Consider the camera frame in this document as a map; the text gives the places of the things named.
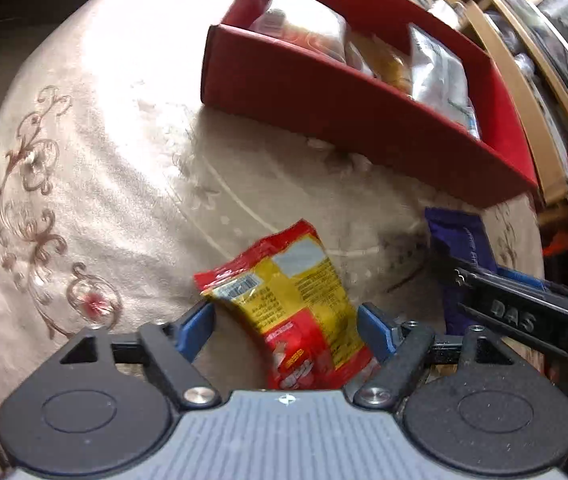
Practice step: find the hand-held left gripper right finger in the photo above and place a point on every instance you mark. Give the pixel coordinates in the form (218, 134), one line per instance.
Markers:
(371, 330)

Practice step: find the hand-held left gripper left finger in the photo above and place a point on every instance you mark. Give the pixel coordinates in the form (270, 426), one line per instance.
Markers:
(196, 327)

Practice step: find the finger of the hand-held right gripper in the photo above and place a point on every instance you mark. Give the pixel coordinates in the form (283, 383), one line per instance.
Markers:
(534, 280)
(484, 280)

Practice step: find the dark blue wafer packet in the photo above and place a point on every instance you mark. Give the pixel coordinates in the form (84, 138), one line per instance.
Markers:
(459, 240)

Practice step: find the red yellow snack packet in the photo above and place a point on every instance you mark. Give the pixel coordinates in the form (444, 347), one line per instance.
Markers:
(294, 300)

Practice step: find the silver snack packet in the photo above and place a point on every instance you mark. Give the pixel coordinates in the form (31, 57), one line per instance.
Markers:
(436, 75)

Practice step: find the red cardboard box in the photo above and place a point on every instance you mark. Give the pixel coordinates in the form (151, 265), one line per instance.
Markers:
(314, 95)

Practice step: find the clear white bread packet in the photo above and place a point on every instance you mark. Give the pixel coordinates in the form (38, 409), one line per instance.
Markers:
(304, 20)

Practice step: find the beige embroidered tablecloth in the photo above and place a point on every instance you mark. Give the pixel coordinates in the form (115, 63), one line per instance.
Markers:
(114, 160)

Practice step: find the wooden TV cabinet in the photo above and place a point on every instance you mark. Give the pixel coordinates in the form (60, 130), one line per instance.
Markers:
(509, 85)

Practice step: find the yellow orange snack packet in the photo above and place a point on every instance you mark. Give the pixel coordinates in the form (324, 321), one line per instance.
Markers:
(384, 62)

